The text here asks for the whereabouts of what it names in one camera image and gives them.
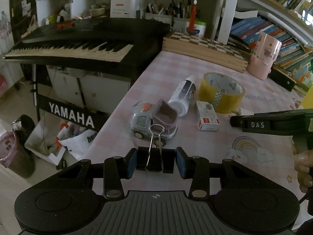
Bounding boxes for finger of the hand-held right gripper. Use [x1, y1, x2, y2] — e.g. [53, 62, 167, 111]
[230, 115, 244, 129]

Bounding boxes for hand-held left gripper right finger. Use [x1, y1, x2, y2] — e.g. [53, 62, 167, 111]
[175, 147, 260, 199]

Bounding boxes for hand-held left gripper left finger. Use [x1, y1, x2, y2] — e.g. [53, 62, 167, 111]
[52, 147, 138, 199]

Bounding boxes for black binder clip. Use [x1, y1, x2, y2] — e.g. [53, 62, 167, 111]
[136, 124, 176, 174]

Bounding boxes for yellow tape roll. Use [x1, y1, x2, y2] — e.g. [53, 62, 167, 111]
[198, 72, 245, 114]

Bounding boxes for small white box red label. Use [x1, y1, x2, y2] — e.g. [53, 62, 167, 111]
[195, 100, 220, 131]

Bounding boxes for yellow cardboard box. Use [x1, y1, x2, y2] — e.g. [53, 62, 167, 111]
[302, 92, 313, 109]

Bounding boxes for grey toy truck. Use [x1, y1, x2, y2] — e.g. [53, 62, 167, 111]
[129, 99, 178, 140]

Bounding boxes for white and dark spray bottle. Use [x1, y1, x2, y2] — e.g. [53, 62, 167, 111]
[168, 75, 197, 118]

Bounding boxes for pink checked cloth desktop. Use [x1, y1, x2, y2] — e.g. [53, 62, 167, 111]
[90, 50, 313, 196]

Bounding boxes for person's right hand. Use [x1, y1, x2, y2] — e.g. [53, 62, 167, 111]
[293, 149, 313, 194]

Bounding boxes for black case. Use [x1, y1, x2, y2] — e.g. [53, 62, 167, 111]
[269, 67, 297, 92]

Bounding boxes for white plastic bag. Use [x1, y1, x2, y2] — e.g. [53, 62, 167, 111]
[57, 122, 98, 161]

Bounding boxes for pink cylindrical cup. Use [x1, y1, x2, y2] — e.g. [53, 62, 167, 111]
[246, 31, 282, 80]

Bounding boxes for wooden chessboard box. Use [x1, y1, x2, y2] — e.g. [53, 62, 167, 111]
[163, 31, 252, 73]

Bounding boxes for black keyboard stand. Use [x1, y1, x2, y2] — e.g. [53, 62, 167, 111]
[32, 62, 108, 137]

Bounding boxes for white cabinet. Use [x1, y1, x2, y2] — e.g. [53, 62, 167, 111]
[46, 66, 131, 114]

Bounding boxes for white floor box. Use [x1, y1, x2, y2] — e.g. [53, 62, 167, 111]
[24, 117, 67, 165]

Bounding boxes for white jar green lid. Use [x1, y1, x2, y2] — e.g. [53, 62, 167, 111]
[187, 21, 206, 39]

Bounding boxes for open white book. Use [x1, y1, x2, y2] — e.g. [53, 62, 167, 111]
[235, 9, 259, 19]

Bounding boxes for black bag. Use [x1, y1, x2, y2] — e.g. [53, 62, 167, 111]
[12, 115, 36, 150]

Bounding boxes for white bookshelf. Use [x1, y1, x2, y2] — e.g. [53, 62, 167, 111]
[35, 0, 313, 54]

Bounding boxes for red tube white top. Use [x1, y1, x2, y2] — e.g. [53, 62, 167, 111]
[188, 0, 198, 33]

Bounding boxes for grey pen holder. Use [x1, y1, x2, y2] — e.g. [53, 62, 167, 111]
[172, 16, 189, 29]
[144, 12, 173, 24]

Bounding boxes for pink trash bin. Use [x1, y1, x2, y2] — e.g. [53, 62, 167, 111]
[0, 131, 35, 179]

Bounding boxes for bunch of pens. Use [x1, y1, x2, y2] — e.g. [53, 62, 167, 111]
[147, 0, 196, 19]

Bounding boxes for black electronic keyboard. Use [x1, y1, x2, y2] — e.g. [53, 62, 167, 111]
[4, 18, 172, 84]

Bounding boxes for beige bowl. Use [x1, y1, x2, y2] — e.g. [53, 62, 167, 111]
[89, 7, 105, 17]

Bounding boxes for white carton red label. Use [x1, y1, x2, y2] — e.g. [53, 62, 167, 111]
[110, 0, 132, 18]

